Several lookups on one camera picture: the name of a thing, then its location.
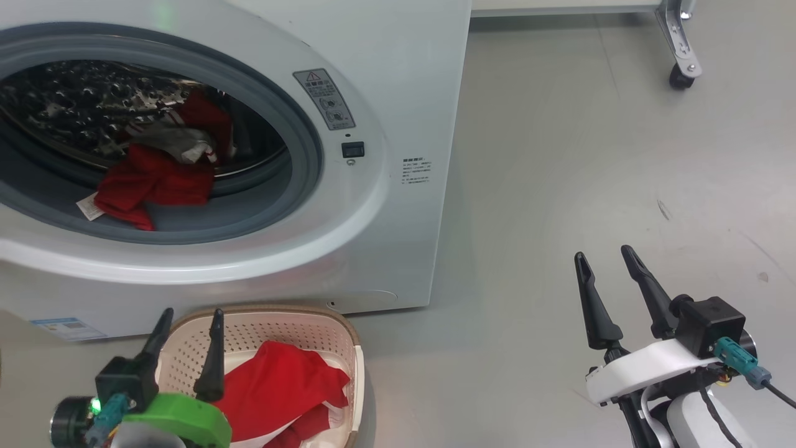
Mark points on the white front-load washing machine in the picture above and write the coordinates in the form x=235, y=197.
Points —
x=404, y=62

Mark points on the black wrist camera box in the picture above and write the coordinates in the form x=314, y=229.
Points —
x=709, y=323
x=124, y=379

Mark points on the metal leg with caster wheel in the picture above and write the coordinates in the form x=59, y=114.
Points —
x=681, y=50

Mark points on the white furniture panel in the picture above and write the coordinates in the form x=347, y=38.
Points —
x=559, y=5

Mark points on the blue white energy label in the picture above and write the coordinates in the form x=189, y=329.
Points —
x=68, y=328

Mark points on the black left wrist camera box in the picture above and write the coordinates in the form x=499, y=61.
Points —
x=124, y=379

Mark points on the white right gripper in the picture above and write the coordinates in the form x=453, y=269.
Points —
x=640, y=367

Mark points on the cream perforated laundry basket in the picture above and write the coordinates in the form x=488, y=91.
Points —
x=336, y=348

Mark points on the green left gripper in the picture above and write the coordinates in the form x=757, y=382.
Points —
x=186, y=417

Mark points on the red white garment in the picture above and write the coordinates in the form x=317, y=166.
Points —
x=280, y=386
x=155, y=180

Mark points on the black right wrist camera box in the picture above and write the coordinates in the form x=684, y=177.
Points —
x=709, y=323

